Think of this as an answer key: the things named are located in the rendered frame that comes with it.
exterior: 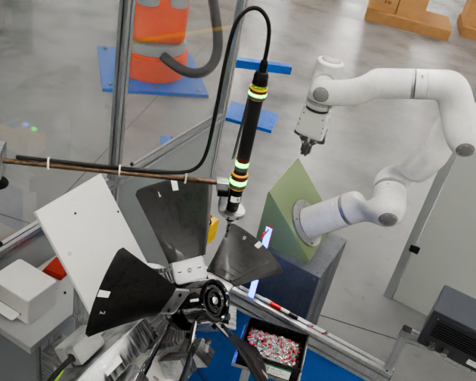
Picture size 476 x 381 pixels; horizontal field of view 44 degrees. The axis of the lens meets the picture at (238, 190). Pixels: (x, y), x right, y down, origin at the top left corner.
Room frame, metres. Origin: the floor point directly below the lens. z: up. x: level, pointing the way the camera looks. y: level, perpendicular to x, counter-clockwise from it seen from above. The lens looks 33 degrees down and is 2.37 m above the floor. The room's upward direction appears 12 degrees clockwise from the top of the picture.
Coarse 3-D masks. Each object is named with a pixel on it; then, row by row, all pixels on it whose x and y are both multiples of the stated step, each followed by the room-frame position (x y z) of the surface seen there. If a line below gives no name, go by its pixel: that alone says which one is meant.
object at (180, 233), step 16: (144, 192) 1.35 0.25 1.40; (176, 192) 1.38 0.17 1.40; (192, 192) 1.40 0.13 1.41; (208, 192) 1.42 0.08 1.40; (144, 208) 1.32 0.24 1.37; (160, 208) 1.33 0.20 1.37; (176, 208) 1.35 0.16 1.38; (192, 208) 1.36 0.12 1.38; (208, 208) 1.38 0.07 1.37; (160, 224) 1.31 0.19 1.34; (176, 224) 1.32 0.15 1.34; (192, 224) 1.33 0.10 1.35; (208, 224) 1.34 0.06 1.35; (160, 240) 1.28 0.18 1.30; (176, 240) 1.29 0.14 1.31; (192, 240) 1.29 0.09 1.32; (176, 256) 1.26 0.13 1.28; (192, 256) 1.26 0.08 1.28
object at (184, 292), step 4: (176, 292) 1.14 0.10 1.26; (180, 292) 1.15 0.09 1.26; (184, 292) 1.16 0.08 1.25; (188, 292) 1.16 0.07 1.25; (172, 296) 1.13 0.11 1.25; (176, 296) 1.14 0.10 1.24; (184, 296) 1.16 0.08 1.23; (168, 300) 1.13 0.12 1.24; (172, 300) 1.14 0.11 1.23; (176, 300) 1.14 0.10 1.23; (180, 300) 1.15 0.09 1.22; (168, 304) 1.13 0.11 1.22; (180, 304) 1.16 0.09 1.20; (164, 308) 1.12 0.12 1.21; (172, 308) 1.14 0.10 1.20; (176, 308) 1.15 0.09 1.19; (160, 312) 1.12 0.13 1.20; (164, 312) 1.13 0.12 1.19; (172, 312) 1.14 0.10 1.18
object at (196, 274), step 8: (200, 256) 1.27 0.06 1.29; (176, 264) 1.25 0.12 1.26; (184, 264) 1.25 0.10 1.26; (192, 264) 1.25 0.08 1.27; (200, 264) 1.26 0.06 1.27; (176, 272) 1.23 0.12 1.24; (184, 272) 1.24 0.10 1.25; (192, 272) 1.24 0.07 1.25; (200, 272) 1.24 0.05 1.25; (176, 280) 1.22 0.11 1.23; (184, 280) 1.22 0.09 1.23; (192, 280) 1.22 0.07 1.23
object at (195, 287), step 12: (192, 288) 1.19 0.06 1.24; (204, 288) 1.17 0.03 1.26; (216, 288) 1.21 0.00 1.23; (204, 300) 1.15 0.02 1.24; (228, 300) 1.21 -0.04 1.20; (180, 312) 1.17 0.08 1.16; (192, 312) 1.14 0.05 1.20; (204, 312) 1.13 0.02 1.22; (216, 312) 1.16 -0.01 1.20; (180, 324) 1.15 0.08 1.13
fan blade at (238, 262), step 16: (224, 240) 1.47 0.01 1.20; (240, 240) 1.49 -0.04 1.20; (256, 240) 1.52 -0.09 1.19; (224, 256) 1.40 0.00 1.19; (240, 256) 1.42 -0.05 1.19; (256, 256) 1.45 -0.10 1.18; (272, 256) 1.49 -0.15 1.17; (224, 272) 1.34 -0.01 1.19; (240, 272) 1.35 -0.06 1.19; (256, 272) 1.38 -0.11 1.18; (272, 272) 1.42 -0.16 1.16
